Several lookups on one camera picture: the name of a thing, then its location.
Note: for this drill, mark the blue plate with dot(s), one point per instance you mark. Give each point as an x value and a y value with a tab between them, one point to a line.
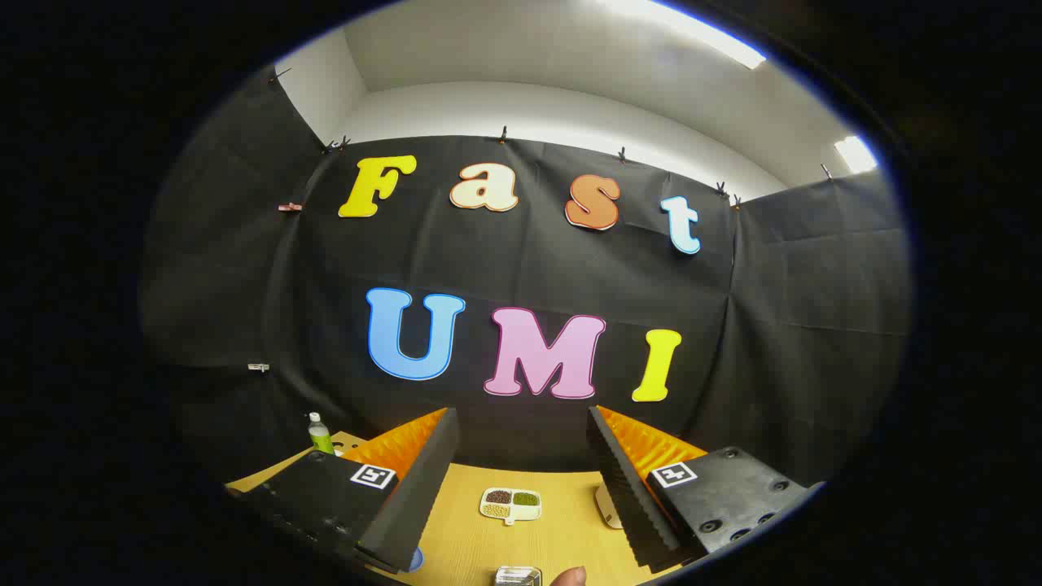
416	560

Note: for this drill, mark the green label plastic bottle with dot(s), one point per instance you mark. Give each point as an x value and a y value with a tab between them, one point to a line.
321	439

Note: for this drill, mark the white divided bean dish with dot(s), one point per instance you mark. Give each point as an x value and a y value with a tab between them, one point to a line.
525	499

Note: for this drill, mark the ceiling light panel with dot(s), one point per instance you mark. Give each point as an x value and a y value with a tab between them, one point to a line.
855	155

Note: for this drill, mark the row of black cloth clips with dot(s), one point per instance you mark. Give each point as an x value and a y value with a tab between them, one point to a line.
503	134

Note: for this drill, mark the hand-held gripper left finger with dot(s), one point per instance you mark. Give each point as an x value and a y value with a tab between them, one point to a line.
419	496

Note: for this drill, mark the white toaster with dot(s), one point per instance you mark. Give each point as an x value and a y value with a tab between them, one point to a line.
607	505

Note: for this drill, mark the perforated metal basket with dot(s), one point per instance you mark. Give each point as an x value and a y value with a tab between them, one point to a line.
518	576

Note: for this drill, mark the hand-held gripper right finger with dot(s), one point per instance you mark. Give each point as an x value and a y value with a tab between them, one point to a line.
631	496

